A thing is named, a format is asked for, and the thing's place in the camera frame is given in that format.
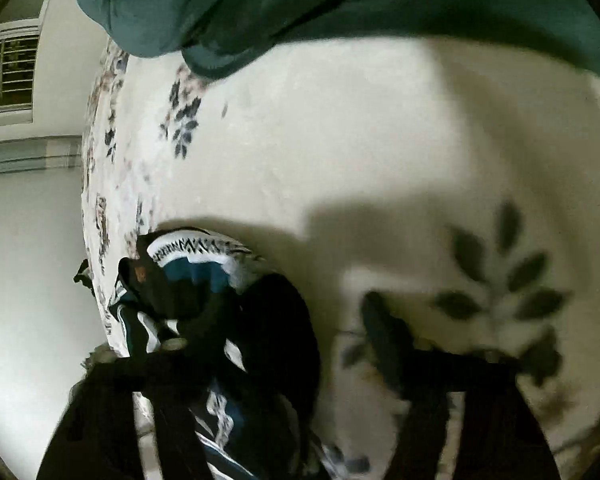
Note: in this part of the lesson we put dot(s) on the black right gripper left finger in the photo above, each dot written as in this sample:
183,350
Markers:
97,439

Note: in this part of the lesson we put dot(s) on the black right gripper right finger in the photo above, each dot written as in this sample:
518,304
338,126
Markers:
465,409

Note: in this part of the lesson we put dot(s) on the black grey striped knit garment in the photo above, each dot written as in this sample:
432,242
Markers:
223,348

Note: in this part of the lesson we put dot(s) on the white floral plush blanket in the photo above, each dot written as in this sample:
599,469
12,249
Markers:
459,180

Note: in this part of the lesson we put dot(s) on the barred window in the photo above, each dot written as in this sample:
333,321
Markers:
17,68

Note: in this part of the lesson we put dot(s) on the dark green plush quilt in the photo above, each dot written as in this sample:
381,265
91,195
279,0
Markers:
217,38

